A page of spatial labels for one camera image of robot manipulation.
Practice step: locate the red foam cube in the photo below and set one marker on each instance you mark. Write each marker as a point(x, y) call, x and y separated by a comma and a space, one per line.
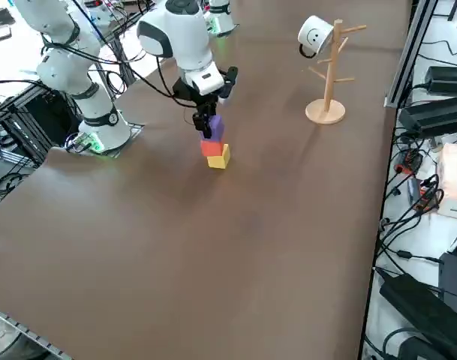
point(211, 148)

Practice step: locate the long black power brick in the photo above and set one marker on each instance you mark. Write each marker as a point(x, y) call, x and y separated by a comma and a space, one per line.
point(412, 303)

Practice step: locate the pink white tissue box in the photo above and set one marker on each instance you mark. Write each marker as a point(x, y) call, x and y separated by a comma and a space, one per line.
point(455, 176)

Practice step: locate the orange power plug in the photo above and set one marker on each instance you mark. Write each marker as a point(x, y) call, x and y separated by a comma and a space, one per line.
point(405, 163)

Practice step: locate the purple foam cube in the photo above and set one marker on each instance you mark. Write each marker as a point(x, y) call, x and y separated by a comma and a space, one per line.
point(217, 127)

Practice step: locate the black box device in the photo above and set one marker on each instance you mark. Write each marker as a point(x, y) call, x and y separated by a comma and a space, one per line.
point(455, 273)

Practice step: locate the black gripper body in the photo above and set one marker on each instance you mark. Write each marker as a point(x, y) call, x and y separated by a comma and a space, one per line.
point(180, 90)

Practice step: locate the white smiley mug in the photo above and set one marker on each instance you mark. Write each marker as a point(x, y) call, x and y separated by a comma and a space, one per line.
point(313, 35)

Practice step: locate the aluminium frame post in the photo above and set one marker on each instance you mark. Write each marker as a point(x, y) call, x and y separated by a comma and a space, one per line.
point(408, 56)

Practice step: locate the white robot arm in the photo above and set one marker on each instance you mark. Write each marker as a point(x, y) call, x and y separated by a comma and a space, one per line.
point(187, 41)
point(220, 18)

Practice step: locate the wooden mug tree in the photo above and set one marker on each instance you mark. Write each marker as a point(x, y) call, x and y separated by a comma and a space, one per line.
point(325, 112)

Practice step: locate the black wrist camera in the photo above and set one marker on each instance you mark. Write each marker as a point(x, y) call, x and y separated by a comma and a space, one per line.
point(231, 77)

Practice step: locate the black control cabinet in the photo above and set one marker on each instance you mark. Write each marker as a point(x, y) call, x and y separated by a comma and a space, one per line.
point(44, 120)

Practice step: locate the large black power adapter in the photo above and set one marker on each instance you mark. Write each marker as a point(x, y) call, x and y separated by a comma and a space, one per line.
point(434, 116)

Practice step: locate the yellow foam cube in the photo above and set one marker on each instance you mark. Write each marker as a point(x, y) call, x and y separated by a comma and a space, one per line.
point(217, 162)

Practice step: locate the orange black tool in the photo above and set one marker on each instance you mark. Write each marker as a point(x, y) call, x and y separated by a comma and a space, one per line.
point(425, 198)

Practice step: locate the small black power adapter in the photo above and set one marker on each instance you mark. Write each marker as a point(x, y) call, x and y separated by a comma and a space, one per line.
point(447, 78)

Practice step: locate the aluminium frame rail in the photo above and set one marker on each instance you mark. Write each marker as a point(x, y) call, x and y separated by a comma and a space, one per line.
point(25, 332)

